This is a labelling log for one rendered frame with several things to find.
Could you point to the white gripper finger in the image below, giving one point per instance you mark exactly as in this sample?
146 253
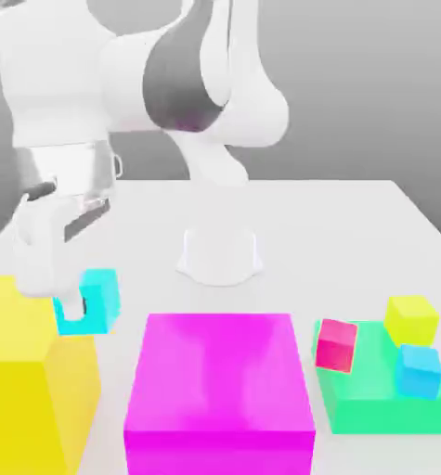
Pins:
72 308

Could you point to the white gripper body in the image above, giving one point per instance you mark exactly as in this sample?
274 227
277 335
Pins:
41 252

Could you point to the small cyan cube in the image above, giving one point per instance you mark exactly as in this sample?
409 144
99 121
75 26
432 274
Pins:
101 300

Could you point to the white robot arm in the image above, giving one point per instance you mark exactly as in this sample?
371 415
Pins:
64 81

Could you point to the small red cube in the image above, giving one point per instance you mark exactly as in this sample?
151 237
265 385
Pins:
336 347

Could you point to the small yellow cube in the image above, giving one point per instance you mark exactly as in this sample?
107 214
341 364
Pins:
411 321

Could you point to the small blue cube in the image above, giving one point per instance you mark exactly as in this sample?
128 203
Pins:
420 371

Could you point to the large yellow box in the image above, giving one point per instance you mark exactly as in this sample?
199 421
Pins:
15 389

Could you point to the large magenta box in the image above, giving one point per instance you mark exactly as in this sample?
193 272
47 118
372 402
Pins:
220 378

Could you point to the large green box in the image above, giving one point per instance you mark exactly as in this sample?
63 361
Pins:
372 400

